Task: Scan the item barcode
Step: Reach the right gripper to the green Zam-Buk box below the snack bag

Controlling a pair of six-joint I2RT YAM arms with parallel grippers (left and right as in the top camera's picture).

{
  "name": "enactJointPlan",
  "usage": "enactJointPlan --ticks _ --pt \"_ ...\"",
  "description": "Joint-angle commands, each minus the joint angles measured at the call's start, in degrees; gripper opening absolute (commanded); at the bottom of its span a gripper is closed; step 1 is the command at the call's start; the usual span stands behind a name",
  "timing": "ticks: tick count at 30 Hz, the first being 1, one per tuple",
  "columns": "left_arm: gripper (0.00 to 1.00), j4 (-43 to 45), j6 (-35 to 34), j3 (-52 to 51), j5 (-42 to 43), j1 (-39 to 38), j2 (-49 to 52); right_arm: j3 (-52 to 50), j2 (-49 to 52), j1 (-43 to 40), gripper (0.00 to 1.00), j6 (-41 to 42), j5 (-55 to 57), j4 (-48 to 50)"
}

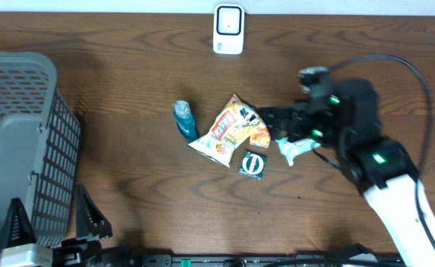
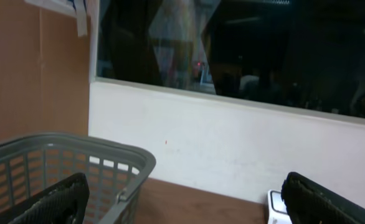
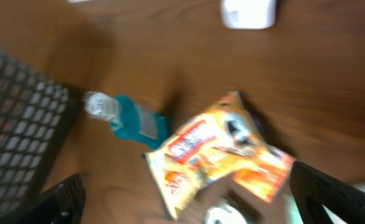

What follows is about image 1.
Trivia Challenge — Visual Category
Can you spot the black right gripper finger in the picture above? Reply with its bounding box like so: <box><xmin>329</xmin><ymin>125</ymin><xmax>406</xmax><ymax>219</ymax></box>
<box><xmin>267</xmin><ymin>125</ymin><xmax>299</xmax><ymax>141</ymax></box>
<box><xmin>258</xmin><ymin>106</ymin><xmax>299</xmax><ymax>125</ymax></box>

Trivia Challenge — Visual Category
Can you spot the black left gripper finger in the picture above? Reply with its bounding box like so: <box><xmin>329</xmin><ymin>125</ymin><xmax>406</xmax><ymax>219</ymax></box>
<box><xmin>0</xmin><ymin>198</ymin><xmax>37</xmax><ymax>253</ymax></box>
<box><xmin>75</xmin><ymin>184</ymin><xmax>113</xmax><ymax>240</ymax></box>

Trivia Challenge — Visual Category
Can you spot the white flushable wipes pack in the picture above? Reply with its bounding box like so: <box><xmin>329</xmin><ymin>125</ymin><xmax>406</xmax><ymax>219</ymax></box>
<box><xmin>276</xmin><ymin>137</ymin><xmax>321</xmax><ymax>166</ymax></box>

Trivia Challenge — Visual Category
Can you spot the orange tissue pack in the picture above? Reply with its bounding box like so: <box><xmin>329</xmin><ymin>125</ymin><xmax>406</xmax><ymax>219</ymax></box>
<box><xmin>249</xmin><ymin>124</ymin><xmax>271</xmax><ymax>148</ymax></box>

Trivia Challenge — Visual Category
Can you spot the orange snack chip bag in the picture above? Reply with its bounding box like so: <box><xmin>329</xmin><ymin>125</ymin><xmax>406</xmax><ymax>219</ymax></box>
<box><xmin>188</xmin><ymin>94</ymin><xmax>266</xmax><ymax>168</ymax></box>

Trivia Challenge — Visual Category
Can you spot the green round-logo packet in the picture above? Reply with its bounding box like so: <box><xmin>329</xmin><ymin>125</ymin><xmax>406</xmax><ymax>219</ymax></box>
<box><xmin>238</xmin><ymin>151</ymin><xmax>267</xmax><ymax>180</ymax></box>

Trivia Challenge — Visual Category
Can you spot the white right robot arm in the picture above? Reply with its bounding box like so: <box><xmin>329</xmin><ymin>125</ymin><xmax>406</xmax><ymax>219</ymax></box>
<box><xmin>258</xmin><ymin>71</ymin><xmax>435</xmax><ymax>266</ymax></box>

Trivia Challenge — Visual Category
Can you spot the white barcode scanner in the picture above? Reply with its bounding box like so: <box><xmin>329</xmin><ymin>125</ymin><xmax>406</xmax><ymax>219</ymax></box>
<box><xmin>213</xmin><ymin>4</ymin><xmax>245</xmax><ymax>55</ymax></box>

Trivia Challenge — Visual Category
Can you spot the blue water bottle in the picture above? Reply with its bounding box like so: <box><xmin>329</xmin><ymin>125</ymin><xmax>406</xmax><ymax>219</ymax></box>
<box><xmin>173</xmin><ymin>100</ymin><xmax>198</xmax><ymax>142</ymax></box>

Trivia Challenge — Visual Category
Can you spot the grey plastic shopping basket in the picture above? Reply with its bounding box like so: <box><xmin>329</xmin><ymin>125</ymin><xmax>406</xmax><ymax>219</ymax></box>
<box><xmin>0</xmin><ymin>52</ymin><xmax>82</xmax><ymax>247</ymax></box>

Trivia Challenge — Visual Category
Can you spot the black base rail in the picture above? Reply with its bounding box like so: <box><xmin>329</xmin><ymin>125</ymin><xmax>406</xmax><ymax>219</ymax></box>
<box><xmin>138</xmin><ymin>254</ymin><xmax>405</xmax><ymax>267</ymax></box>

